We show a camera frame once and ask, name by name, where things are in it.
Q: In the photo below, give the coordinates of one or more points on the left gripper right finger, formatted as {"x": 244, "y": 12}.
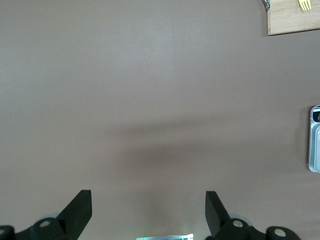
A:
{"x": 225, "y": 225}

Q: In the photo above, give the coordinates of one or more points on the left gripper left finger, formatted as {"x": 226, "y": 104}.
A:
{"x": 67, "y": 220}

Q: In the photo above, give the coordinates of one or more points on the silver digital kitchen scale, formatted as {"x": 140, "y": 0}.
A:
{"x": 315, "y": 150}

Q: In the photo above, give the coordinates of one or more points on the brown table cover sheet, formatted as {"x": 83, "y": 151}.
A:
{"x": 125, "y": 75}

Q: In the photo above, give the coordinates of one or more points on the wooden cutting board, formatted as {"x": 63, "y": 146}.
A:
{"x": 287, "y": 20}

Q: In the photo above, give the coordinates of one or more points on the yellow plastic fork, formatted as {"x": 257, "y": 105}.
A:
{"x": 305, "y": 5}

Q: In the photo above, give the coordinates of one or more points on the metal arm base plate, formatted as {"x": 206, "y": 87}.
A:
{"x": 165, "y": 237}

